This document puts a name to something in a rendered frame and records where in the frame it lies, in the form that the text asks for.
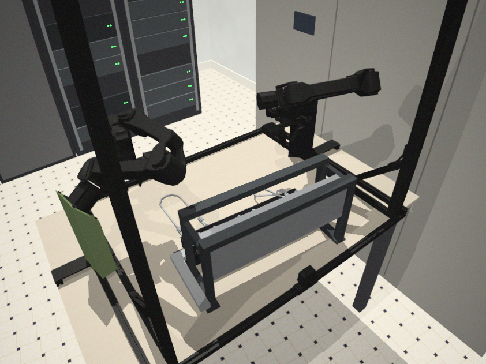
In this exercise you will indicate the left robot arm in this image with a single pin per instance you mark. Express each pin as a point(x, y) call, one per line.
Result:
point(164, 167)

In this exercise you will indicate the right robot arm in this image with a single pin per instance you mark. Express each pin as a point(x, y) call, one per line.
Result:
point(303, 96)

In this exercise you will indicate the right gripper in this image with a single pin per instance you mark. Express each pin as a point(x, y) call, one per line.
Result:
point(287, 118)

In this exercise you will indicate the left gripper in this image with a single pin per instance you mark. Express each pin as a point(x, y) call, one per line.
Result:
point(130, 155)

